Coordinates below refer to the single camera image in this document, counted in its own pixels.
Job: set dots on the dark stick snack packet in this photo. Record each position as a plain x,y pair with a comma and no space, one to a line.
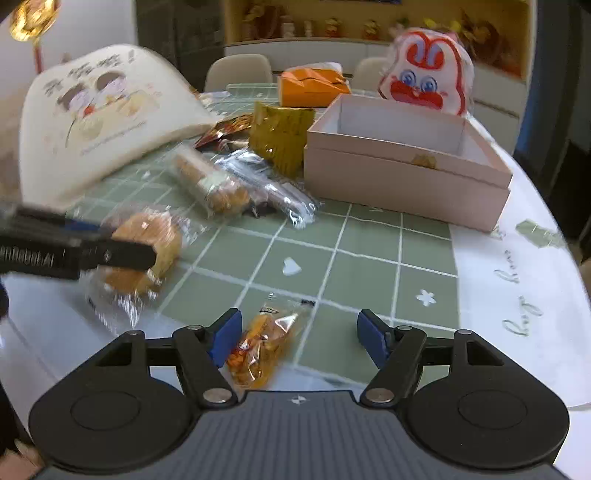
277,189

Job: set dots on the beige chair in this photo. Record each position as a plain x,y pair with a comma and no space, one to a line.
369,71
240,69

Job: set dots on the bread rolls in clear wrapper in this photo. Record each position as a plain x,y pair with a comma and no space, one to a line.
207,184

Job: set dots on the dark red snack packet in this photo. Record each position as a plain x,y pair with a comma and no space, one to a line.
221,129

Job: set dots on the cream cartoon print bag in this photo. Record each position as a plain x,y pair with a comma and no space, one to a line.
92,138

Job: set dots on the person's pink clothing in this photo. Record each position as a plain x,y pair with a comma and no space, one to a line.
27,459

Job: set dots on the round bread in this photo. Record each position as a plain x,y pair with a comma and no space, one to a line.
152,233

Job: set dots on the row of figurines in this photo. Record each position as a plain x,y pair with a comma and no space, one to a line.
330,27

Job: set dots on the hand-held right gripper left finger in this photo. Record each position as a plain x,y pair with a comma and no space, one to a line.
226,337

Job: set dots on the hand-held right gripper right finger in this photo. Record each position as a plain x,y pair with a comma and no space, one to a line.
371,339

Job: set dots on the small orange snack packet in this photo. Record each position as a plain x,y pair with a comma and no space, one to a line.
263,350

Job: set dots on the white yellow display cabinet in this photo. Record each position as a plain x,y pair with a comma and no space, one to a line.
323,50

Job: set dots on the red white rabbit bag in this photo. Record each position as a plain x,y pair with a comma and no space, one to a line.
425,74

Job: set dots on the orange snack bag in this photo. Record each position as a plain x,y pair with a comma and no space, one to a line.
309,90

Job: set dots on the gold snack packet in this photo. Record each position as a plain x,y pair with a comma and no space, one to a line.
277,138

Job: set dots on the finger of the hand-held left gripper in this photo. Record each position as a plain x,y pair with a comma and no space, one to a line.
46,256
46,221

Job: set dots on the gold ornament with red tassel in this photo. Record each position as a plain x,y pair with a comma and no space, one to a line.
32,21

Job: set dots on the pink cardboard box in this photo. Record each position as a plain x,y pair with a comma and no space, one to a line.
392,180

